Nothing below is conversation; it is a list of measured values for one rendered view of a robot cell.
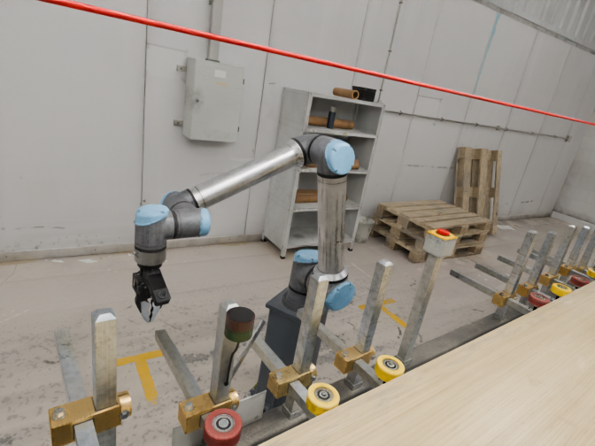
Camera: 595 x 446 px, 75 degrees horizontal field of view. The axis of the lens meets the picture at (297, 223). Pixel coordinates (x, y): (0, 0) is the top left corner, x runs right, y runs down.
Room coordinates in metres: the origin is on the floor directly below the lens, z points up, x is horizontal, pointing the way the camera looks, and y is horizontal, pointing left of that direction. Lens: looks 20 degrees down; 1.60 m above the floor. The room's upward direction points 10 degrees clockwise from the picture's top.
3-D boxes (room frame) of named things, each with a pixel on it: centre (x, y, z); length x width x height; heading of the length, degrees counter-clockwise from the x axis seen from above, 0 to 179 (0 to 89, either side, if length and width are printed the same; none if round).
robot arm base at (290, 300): (1.66, -0.09, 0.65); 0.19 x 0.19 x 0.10
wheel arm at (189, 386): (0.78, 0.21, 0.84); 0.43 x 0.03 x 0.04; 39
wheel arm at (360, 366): (1.06, -0.20, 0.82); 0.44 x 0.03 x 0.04; 39
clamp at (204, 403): (0.70, 0.13, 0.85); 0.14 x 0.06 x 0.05; 129
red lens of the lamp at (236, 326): (0.68, 0.08, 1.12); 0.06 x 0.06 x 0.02
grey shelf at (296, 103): (3.81, -0.15, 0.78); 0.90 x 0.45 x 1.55; 125
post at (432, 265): (1.20, -0.48, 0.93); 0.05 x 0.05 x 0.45; 39
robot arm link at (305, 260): (1.65, -0.09, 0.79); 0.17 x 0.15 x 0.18; 38
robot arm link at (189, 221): (1.11, 0.34, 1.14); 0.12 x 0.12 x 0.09; 38
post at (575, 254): (2.15, -1.63, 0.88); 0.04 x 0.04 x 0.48; 39
